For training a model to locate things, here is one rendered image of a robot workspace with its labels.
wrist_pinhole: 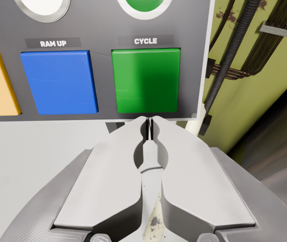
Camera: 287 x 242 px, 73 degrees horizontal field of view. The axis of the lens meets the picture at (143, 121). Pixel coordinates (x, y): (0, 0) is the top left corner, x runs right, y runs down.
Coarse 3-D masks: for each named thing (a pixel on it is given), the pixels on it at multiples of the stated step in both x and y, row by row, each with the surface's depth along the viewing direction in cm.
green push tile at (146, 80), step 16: (144, 48) 21; (160, 48) 21; (176, 48) 21; (128, 64) 21; (144, 64) 21; (160, 64) 21; (176, 64) 21; (128, 80) 22; (144, 80) 22; (160, 80) 22; (176, 80) 22; (128, 96) 23; (144, 96) 23; (160, 96) 23; (176, 96) 23; (128, 112) 24; (144, 112) 24
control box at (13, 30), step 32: (0, 0) 19; (64, 0) 19; (96, 0) 19; (192, 0) 19; (0, 32) 20; (32, 32) 20; (64, 32) 20; (96, 32) 20; (128, 32) 20; (160, 32) 20; (192, 32) 20; (96, 64) 22; (192, 64) 22; (32, 96) 24; (96, 96) 24; (192, 96) 24
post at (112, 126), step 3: (108, 123) 54; (111, 123) 53; (114, 123) 52; (117, 123) 52; (120, 123) 55; (123, 123) 57; (108, 126) 55; (111, 126) 54; (114, 126) 53; (117, 126) 53; (120, 126) 56; (108, 129) 57; (111, 129) 56; (114, 129) 55; (111, 132) 58
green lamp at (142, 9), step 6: (126, 0) 19; (132, 0) 19; (138, 0) 19; (144, 0) 19; (150, 0) 19; (156, 0) 19; (162, 0) 19; (132, 6) 19; (138, 6) 19; (144, 6) 19; (150, 6) 19; (156, 6) 19
